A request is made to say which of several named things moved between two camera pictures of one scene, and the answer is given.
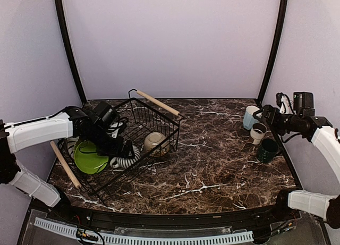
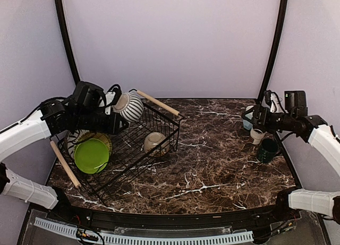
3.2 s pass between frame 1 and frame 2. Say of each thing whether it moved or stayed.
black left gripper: moved
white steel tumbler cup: stayed
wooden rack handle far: stayed
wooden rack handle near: stayed
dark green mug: stayed
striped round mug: moved
